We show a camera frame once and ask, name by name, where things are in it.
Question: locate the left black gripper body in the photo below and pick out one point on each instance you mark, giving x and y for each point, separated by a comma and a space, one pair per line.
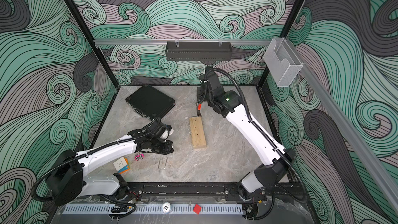
159, 146

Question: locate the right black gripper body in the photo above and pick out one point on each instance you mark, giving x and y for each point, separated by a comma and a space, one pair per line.
202, 97

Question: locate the claw hammer orange black handle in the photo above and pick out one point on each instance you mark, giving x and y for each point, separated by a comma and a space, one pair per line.
199, 110

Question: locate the wooden block with nails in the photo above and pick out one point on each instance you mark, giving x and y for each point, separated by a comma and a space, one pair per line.
197, 132

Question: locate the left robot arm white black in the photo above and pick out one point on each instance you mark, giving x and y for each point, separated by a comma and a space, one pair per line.
69, 178

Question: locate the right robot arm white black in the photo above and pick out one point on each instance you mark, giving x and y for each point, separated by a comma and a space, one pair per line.
223, 94

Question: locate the pink toy car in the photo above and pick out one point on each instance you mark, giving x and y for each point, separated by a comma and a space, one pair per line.
139, 156

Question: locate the rubiks cube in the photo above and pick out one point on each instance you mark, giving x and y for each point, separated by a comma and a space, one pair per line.
122, 165

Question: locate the black hard case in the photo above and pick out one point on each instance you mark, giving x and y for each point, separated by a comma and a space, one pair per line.
150, 102

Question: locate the white round knob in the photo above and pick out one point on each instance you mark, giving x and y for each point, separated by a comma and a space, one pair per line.
166, 207

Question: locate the red cube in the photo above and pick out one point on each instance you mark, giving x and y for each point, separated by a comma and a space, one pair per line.
197, 209

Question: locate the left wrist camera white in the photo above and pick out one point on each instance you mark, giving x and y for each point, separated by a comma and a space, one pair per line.
168, 131

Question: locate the black wall tray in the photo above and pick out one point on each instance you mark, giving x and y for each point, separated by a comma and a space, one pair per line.
204, 51

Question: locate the clear mesh wall holder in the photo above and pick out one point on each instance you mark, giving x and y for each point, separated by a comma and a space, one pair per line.
283, 61

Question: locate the aluminium wall rail back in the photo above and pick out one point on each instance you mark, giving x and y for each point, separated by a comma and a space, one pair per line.
143, 41

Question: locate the aluminium wall rail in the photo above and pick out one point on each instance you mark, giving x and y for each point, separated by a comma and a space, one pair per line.
143, 41
317, 75

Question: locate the white slotted cable duct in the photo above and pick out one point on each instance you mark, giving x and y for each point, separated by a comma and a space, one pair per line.
155, 208

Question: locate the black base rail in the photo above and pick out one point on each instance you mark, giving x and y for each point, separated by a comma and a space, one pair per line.
222, 191

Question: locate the aluminium wall rail right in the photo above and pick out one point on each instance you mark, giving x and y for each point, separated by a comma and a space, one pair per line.
317, 75

